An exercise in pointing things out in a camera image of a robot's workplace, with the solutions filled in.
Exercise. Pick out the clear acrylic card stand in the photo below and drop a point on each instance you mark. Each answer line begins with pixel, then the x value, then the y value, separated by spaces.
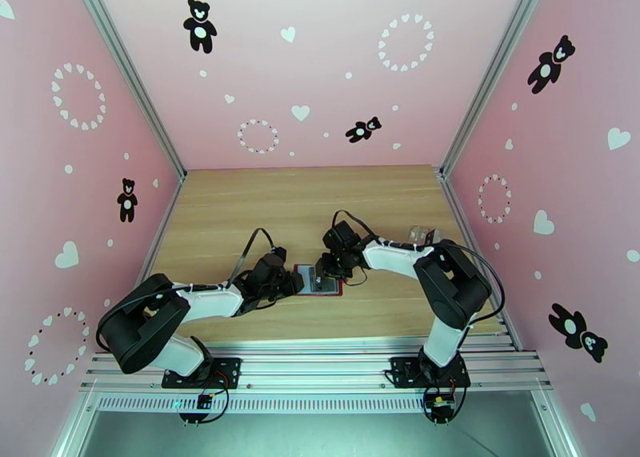
pixel 417 233

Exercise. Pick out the red leather card holder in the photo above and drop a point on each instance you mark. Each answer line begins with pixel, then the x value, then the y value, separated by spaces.
pixel 305 275

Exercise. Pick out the aluminium frame post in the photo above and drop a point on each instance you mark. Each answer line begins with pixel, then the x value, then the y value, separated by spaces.
pixel 562 430
pixel 130 70
pixel 493 70
pixel 70 435

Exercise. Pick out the black VIP credit card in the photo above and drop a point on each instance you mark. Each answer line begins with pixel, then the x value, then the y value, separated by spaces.
pixel 325 286
pixel 434 235

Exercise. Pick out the small black circuit board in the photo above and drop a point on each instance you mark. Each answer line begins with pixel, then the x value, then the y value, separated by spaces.
pixel 440 406
pixel 204 401

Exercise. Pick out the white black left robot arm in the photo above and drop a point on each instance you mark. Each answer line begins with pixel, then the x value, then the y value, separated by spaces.
pixel 210 303

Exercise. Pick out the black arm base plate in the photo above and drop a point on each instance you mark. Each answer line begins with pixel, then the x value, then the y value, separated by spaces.
pixel 400 370
pixel 227 370

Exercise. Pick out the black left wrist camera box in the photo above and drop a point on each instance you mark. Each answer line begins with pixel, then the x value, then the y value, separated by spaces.
pixel 278 256

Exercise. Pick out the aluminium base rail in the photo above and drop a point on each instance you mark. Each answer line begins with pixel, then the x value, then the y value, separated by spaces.
pixel 320 370

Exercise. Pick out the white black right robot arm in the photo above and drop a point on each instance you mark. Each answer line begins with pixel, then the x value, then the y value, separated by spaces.
pixel 395 258

